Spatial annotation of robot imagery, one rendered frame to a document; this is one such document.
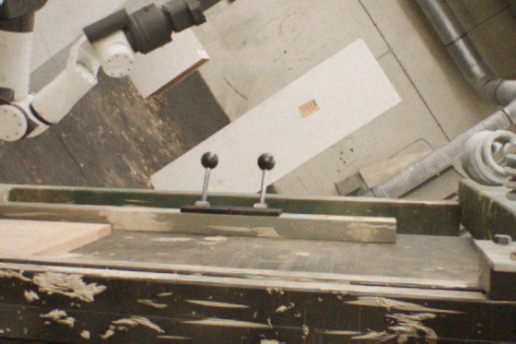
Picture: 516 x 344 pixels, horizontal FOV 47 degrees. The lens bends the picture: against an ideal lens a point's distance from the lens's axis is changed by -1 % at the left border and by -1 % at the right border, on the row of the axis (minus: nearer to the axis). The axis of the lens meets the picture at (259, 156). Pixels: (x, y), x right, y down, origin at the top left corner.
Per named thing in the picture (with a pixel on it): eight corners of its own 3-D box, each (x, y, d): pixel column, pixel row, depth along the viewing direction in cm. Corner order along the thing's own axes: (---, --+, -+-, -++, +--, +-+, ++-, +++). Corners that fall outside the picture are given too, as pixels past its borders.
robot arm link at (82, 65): (137, 53, 124) (92, 95, 127) (125, 29, 130) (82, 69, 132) (115, 38, 119) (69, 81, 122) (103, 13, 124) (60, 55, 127)
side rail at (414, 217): (23, 225, 159) (23, 184, 158) (455, 246, 139) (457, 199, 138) (10, 229, 153) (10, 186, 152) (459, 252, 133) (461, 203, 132)
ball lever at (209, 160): (194, 215, 122) (204, 156, 128) (213, 216, 122) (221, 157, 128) (190, 207, 119) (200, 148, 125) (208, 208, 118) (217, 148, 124)
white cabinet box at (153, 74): (127, 52, 649) (181, 13, 636) (157, 97, 651) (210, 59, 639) (111, 50, 604) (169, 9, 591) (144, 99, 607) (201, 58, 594)
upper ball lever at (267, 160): (252, 217, 120) (259, 158, 126) (271, 218, 119) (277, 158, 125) (249, 210, 117) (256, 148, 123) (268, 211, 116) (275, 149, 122)
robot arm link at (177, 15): (200, 20, 134) (152, 43, 133) (182, -20, 129) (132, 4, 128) (213, 33, 123) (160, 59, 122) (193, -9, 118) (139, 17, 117)
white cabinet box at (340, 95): (168, 167, 554) (357, 41, 517) (203, 219, 557) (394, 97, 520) (147, 178, 494) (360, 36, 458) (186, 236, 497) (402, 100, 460)
